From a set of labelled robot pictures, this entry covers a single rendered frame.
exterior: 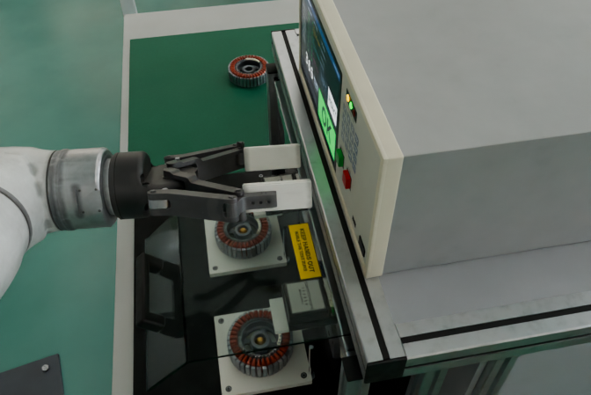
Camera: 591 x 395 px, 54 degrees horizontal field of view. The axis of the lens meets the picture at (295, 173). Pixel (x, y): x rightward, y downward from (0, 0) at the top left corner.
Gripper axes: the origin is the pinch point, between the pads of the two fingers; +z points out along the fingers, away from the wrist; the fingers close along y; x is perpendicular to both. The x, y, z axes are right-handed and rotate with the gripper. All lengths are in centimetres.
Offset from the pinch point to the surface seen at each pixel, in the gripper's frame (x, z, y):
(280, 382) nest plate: -42.3, -3.3, -18.1
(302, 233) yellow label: -13.3, 1.2, -12.7
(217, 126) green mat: -13, -14, -81
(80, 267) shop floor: -73, -70, -129
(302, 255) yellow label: -15.0, 0.9, -9.3
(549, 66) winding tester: 9.8, 30.4, -3.1
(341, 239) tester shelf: -11.4, 5.9, -5.6
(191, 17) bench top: 11, -22, -128
